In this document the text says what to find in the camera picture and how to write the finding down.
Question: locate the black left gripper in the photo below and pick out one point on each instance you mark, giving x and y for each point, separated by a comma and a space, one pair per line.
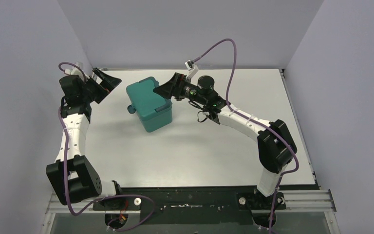
97, 86

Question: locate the teal medicine kit box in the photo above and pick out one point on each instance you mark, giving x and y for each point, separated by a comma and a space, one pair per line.
153, 110

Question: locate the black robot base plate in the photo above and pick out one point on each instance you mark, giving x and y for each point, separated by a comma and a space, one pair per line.
194, 205

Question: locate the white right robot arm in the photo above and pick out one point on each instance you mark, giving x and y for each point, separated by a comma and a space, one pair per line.
276, 146

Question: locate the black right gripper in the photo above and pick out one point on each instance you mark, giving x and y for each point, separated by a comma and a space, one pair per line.
170, 88

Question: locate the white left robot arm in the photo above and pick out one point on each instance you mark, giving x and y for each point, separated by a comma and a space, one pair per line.
72, 176

